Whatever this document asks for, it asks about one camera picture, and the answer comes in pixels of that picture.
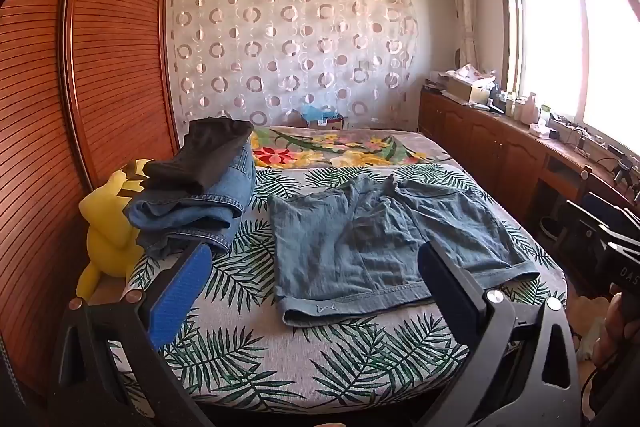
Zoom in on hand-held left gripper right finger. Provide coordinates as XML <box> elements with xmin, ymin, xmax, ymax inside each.
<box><xmin>417</xmin><ymin>237</ymin><xmax>583</xmax><ymax>427</ymax></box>

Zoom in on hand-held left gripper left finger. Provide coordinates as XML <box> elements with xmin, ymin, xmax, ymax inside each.
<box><xmin>47</xmin><ymin>239</ymin><xmax>216</xmax><ymax>427</ymax></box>

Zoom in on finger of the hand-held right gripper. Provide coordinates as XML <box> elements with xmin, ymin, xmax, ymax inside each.
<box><xmin>564</xmin><ymin>192</ymin><xmax>638</xmax><ymax>240</ymax></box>

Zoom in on light blue denim pants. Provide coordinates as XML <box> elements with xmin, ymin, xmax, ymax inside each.
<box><xmin>269</xmin><ymin>173</ymin><xmax>540</xmax><ymax>327</ymax></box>

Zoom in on folded black pants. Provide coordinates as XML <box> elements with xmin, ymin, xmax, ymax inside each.
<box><xmin>145</xmin><ymin>118</ymin><xmax>255</xmax><ymax>195</ymax></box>

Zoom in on person's right hand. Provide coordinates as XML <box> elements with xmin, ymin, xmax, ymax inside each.
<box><xmin>592</xmin><ymin>292</ymin><xmax>640</xmax><ymax>368</ymax></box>

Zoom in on folded blue jeans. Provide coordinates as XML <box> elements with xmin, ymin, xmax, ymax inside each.
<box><xmin>124</xmin><ymin>142</ymin><xmax>256</xmax><ymax>260</ymax></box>

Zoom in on yellow plush toy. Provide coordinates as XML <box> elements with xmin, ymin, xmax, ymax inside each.
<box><xmin>76</xmin><ymin>158</ymin><xmax>151</xmax><ymax>298</ymax></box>

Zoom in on tissue box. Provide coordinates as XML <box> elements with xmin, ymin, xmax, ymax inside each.
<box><xmin>531</xmin><ymin>107</ymin><xmax>555</xmax><ymax>136</ymax></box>

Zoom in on wooden sideboard cabinet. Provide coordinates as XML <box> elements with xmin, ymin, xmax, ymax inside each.
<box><xmin>417</xmin><ymin>87</ymin><xmax>640</xmax><ymax>238</ymax></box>

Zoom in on leaf print bed sheet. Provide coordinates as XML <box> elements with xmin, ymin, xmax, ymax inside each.
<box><xmin>107</xmin><ymin>164</ymin><xmax>568</xmax><ymax>413</ymax></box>

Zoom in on window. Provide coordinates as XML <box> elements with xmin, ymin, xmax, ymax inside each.
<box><xmin>495</xmin><ymin>0</ymin><xmax>640</xmax><ymax>148</ymax></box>

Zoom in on large cardboard box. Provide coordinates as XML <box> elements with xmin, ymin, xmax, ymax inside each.
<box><xmin>446</xmin><ymin>74</ymin><xmax>493</xmax><ymax>102</ymax></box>

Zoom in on floral blanket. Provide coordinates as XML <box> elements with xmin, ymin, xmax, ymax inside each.
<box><xmin>250</xmin><ymin>125</ymin><xmax>453</xmax><ymax>170</ymax></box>

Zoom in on blue cloth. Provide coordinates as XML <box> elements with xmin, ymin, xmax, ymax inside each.
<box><xmin>301</xmin><ymin>104</ymin><xmax>342</xmax><ymax>120</ymax></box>

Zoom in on circle pattern curtain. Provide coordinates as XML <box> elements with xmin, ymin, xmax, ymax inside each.
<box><xmin>167</xmin><ymin>0</ymin><xmax>421</xmax><ymax>132</ymax></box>

